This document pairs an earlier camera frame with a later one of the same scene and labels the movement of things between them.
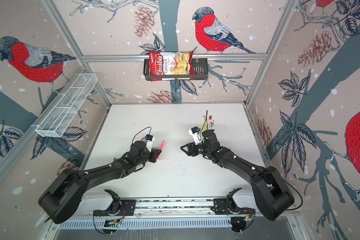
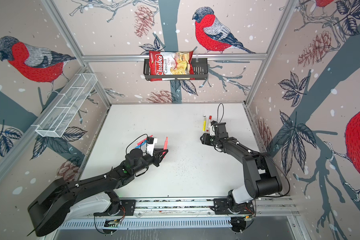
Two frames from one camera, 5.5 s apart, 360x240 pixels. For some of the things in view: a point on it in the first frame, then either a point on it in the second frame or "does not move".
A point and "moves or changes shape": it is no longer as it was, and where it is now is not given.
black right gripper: (191, 148) to (205, 139)
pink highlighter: (161, 148) moves or changes shape
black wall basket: (200, 72) does not move
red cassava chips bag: (170, 63) does not move
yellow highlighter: (205, 127) does not move
